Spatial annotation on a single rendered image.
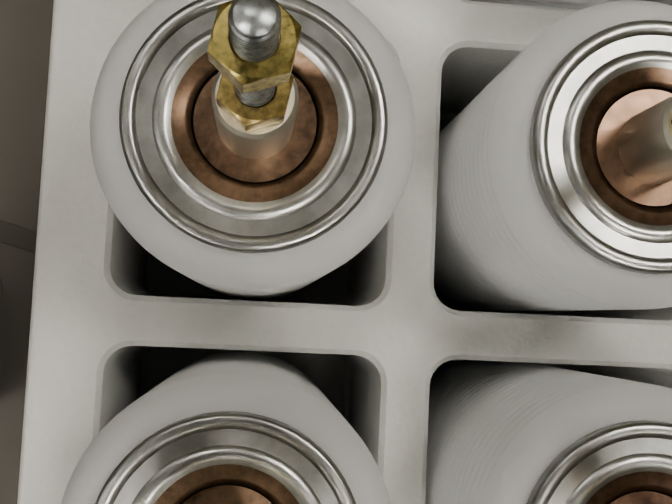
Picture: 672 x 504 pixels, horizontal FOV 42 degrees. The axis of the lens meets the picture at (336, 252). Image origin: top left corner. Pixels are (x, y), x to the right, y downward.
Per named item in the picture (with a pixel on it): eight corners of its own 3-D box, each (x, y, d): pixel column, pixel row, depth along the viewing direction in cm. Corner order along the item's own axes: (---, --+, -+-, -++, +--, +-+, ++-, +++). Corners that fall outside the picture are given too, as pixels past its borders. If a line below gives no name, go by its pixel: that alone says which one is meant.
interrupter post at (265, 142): (226, 174, 25) (222, 153, 22) (203, 94, 25) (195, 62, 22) (306, 152, 25) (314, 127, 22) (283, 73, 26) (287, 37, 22)
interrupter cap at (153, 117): (163, 286, 25) (161, 285, 24) (90, 32, 25) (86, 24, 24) (416, 212, 26) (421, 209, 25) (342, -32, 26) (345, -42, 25)
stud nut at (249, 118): (226, 137, 22) (225, 130, 21) (207, 73, 22) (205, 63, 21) (302, 117, 22) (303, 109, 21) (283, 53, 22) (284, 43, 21)
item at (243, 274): (187, 324, 42) (137, 331, 24) (133, 134, 43) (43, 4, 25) (377, 268, 43) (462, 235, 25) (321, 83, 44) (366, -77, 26)
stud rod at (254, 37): (242, 132, 24) (236, 47, 16) (232, 97, 24) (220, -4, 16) (278, 122, 24) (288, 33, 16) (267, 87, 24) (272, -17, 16)
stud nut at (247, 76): (220, 100, 18) (218, 90, 17) (197, 23, 18) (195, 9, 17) (311, 76, 18) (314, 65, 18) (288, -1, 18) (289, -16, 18)
